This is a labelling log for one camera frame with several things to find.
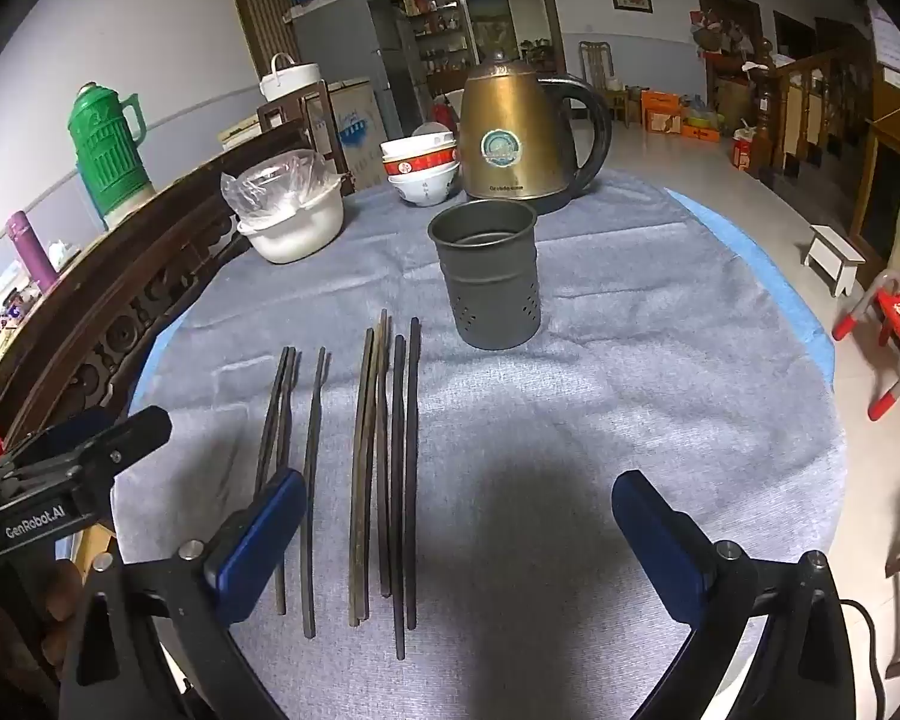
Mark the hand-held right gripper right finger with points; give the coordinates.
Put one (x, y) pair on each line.
(656, 547)

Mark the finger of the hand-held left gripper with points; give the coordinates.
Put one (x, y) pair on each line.
(139, 424)
(67, 431)

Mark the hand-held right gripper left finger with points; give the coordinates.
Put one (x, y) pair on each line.
(259, 540)

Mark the brown chopstick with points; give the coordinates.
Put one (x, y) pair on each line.
(383, 502)
(360, 465)
(376, 360)

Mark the grey metal chopstick holder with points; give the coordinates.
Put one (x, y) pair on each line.
(487, 277)

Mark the person's left hand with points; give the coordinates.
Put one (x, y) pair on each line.
(60, 589)

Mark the carved dark wooden bench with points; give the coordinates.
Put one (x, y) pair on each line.
(120, 300)

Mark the grey tablecloth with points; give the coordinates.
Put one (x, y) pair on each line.
(570, 427)

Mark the purple bottle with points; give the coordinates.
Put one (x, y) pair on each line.
(31, 251)

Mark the white basin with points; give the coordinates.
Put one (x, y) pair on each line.
(292, 229)

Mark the green thermos jug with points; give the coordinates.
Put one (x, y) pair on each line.
(109, 157)

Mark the clear plastic bag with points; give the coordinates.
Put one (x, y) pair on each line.
(285, 180)

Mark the blue table cover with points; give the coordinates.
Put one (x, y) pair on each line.
(765, 262)

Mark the small white stool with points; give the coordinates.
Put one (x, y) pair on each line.
(836, 255)

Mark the brown wooden chair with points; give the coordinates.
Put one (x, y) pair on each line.
(300, 120)

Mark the printed cardboard box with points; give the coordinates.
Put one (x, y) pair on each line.
(354, 127)

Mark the red banded porcelain bowl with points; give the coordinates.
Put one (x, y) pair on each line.
(418, 159)

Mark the red carton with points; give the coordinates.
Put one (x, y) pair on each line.
(742, 148)

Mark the orange cardboard box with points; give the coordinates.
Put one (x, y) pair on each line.
(664, 111)

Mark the gold electric kettle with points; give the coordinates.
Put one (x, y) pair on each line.
(510, 135)

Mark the grey refrigerator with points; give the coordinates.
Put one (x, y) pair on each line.
(352, 37)

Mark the brown wooden door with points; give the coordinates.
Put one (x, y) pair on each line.
(270, 0)

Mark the chopsticks in holder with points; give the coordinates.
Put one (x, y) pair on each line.
(810, 105)

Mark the tall-backed wooden chair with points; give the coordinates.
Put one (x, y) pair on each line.
(596, 64)

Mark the wooden display cabinet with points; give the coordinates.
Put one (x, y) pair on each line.
(480, 22)

